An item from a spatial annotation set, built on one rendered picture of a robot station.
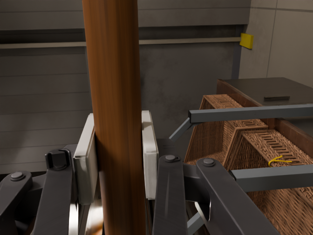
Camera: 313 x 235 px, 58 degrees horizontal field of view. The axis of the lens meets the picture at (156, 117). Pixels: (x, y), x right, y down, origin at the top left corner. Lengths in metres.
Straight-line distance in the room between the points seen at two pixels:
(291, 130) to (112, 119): 1.06
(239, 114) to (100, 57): 1.04
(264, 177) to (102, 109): 0.60
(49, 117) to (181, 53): 1.55
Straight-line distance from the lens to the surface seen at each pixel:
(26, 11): 2.89
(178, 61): 2.99
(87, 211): 1.36
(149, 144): 0.15
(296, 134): 1.16
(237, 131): 1.29
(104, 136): 0.17
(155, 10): 2.78
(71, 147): 0.18
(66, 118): 3.20
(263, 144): 1.15
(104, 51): 0.16
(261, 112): 1.22
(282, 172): 0.75
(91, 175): 0.16
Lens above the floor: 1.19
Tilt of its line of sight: 5 degrees down
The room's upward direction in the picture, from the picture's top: 93 degrees counter-clockwise
